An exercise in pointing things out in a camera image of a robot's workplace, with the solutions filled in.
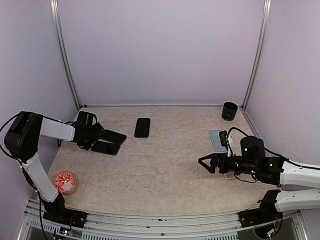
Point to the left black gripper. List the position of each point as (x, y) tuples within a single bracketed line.
[(97, 132)]

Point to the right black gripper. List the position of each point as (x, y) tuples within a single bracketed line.
[(215, 157)]

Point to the pink phone case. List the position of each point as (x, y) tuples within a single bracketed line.
[(229, 175)]

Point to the light blue phone case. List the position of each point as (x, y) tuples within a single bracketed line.
[(216, 142)]

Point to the black smartphone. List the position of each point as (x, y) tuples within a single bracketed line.
[(113, 137), (106, 148)]

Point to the black phone case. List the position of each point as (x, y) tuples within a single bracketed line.
[(142, 128)]

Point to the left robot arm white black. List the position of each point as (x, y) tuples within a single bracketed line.
[(21, 144)]

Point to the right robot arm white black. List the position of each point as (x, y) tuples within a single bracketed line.
[(295, 174)]

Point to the dark green cup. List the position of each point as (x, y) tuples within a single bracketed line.
[(229, 111)]

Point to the red white patterned dish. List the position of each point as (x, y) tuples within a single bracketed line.
[(65, 182)]

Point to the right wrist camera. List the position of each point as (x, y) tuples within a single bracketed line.
[(223, 136)]

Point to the front aluminium rail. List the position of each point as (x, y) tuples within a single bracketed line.
[(111, 226)]

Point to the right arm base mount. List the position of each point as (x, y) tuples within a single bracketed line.
[(257, 216)]

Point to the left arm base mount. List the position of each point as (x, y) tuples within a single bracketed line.
[(70, 217)]

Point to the left aluminium frame post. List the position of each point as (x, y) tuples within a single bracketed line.
[(54, 5)]

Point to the aluminium frame post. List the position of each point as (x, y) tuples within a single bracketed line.
[(54, 5), (258, 53)]

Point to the right aluminium frame post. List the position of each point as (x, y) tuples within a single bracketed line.
[(258, 53)]

